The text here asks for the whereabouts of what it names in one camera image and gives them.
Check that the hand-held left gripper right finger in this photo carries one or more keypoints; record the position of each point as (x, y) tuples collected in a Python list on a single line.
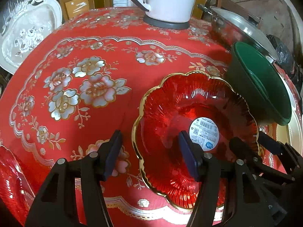
[(189, 157)]

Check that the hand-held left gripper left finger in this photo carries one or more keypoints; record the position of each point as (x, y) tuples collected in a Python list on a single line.
[(114, 155)]

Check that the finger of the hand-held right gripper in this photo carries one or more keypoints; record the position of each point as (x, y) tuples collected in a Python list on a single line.
[(269, 144), (241, 147)]

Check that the red glass bowl gold rim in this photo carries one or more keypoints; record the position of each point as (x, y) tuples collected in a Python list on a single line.
[(170, 113)]

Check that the dark green bowl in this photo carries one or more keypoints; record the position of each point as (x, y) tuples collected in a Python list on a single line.
[(260, 87)]

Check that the cream white plate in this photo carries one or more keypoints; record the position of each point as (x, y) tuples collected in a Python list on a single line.
[(293, 132)]

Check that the black plastic bag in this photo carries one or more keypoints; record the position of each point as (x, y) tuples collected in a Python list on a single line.
[(286, 52)]

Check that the red floral tablecloth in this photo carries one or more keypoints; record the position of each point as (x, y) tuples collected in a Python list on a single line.
[(118, 52)]

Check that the white floral upholstered chair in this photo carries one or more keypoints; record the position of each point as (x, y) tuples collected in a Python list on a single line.
[(28, 33)]

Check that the white electric kettle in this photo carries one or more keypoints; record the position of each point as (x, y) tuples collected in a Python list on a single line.
[(170, 0)]

